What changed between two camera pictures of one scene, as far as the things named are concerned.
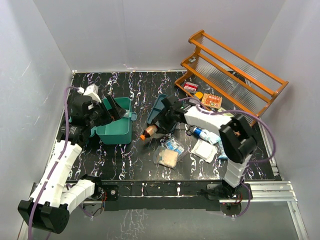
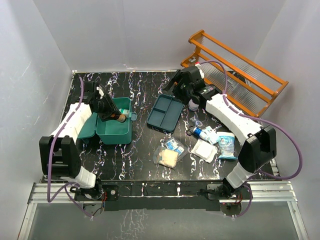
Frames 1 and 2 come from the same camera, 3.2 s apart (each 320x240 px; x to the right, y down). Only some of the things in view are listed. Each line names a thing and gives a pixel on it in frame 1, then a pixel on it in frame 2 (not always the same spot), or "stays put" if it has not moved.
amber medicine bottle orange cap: [148, 131] -> [122, 118]
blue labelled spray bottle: [202, 133] stays put
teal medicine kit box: [118, 131] stays put
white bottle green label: [127, 114] stays put
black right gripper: [164, 126] -> [176, 90]
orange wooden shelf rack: [217, 71] stays put
